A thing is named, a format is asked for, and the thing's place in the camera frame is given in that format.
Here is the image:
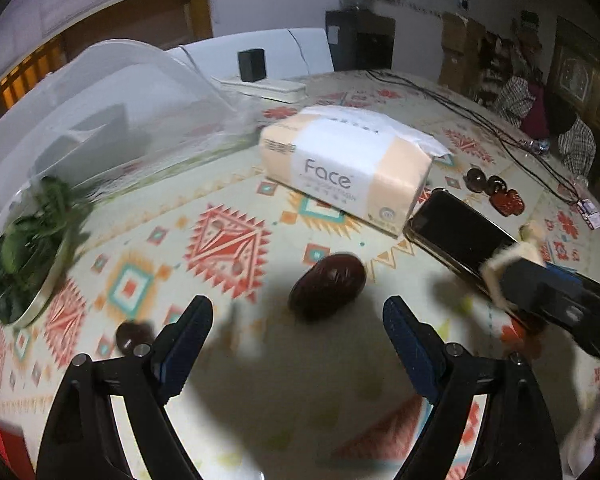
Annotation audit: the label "cardboard boxes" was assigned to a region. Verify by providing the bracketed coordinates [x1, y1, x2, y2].
[439, 10, 486, 93]

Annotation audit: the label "white cloth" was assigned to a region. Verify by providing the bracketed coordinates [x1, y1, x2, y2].
[565, 360, 600, 480]

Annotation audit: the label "black cable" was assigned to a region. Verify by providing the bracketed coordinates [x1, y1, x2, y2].
[367, 70, 581, 206]

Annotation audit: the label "white mesh food cover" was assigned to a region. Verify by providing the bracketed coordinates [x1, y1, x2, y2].
[0, 42, 261, 241]

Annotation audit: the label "black water dispenser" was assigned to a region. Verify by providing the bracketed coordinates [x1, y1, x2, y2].
[325, 9, 397, 72]

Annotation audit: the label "tissue pack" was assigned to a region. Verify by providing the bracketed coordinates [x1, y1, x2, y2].
[259, 105, 453, 238]

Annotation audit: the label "grey bowl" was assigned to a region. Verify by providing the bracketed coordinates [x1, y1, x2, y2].
[32, 105, 151, 176]

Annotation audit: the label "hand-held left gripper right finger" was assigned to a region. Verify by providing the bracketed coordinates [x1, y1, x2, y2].
[382, 296, 563, 480]

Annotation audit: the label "small dark brown round object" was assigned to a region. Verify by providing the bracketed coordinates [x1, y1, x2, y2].
[116, 321, 155, 353]

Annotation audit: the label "beige mushroom stem piece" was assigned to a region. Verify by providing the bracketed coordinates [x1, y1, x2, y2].
[480, 222, 548, 311]

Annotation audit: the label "red box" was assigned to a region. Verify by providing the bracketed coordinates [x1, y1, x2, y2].
[0, 415, 36, 480]

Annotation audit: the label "carved wooden cabinet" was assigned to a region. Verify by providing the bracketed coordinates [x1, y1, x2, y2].
[550, 15, 600, 126]

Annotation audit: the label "patterned tablecloth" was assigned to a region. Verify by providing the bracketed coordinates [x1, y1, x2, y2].
[0, 70, 600, 480]

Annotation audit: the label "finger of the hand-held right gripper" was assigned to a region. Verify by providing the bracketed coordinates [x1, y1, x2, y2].
[500, 255, 600, 361]

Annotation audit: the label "smooth dark red date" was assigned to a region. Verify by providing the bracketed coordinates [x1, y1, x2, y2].
[287, 254, 367, 323]

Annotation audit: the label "white chair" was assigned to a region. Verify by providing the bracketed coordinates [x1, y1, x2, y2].
[167, 27, 336, 81]

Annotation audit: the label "cream plate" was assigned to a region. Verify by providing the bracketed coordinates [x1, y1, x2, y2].
[12, 230, 78, 328]

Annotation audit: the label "small circuit board device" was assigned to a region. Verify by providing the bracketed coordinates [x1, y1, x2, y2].
[575, 199, 600, 230]

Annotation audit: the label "black power adapter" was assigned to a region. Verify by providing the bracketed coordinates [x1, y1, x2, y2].
[237, 49, 266, 82]

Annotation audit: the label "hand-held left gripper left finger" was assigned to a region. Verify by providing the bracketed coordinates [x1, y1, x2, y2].
[36, 295, 215, 480]

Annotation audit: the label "black smartphone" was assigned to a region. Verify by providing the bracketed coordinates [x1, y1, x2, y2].
[402, 187, 546, 291]

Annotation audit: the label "white power strip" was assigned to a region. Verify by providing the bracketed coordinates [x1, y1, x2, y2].
[212, 76, 307, 106]

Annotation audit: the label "red-brown carved trinket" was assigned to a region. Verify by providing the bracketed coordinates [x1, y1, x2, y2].
[489, 187, 523, 217]

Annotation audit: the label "plate of spinach leaves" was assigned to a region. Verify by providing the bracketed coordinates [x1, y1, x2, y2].
[0, 175, 93, 331]

